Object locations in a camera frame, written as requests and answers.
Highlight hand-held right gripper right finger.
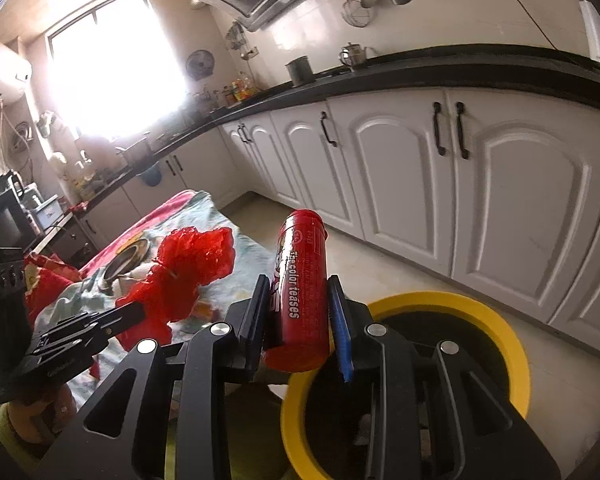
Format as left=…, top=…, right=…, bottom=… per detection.
left=327, top=275, right=563, bottom=480

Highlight round metal plate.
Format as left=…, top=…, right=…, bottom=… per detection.
left=102, top=238, right=153, bottom=281

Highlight red can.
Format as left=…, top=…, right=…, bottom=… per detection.
left=261, top=208, right=329, bottom=373

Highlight black microwave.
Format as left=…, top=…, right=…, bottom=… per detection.
left=0, top=192, right=28, bottom=256

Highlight power cable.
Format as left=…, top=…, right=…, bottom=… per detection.
left=485, top=0, right=563, bottom=53

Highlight person's left hand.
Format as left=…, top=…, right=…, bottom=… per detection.
left=7, top=385, right=78, bottom=443

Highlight wall utensil rack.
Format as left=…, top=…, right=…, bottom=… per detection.
left=225, top=22, right=260, bottom=61

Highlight white kitchen cabinets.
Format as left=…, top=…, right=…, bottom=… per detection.
left=72, top=85, right=600, bottom=356

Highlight yellow trash bin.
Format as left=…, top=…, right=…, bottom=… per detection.
left=280, top=292, right=531, bottom=480

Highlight red plastic bag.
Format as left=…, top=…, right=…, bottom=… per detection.
left=115, top=226, right=236, bottom=353

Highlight small wall fan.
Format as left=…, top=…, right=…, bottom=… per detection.
left=186, top=50, right=216, bottom=81

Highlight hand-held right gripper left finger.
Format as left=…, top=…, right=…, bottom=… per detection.
left=35, top=274, right=273, bottom=480

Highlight row of condiment bottles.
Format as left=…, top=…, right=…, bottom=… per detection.
left=220, top=72, right=261, bottom=106

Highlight window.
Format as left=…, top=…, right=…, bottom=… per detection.
left=45, top=0, right=191, bottom=141

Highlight white water heater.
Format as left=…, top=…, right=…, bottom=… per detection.
left=0, top=37, right=33, bottom=106

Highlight printed blanket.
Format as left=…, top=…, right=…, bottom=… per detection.
left=22, top=190, right=281, bottom=411

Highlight black kettle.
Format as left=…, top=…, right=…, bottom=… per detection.
left=0, top=170, right=26, bottom=201

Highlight white plastic box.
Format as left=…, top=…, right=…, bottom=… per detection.
left=32, top=195, right=62, bottom=229

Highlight metal teapot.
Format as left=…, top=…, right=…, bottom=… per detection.
left=340, top=42, right=370, bottom=70

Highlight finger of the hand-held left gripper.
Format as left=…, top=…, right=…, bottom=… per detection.
left=82, top=301, right=147, bottom=342

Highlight steel cooking pot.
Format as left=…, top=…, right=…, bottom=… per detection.
left=116, top=139, right=151, bottom=167

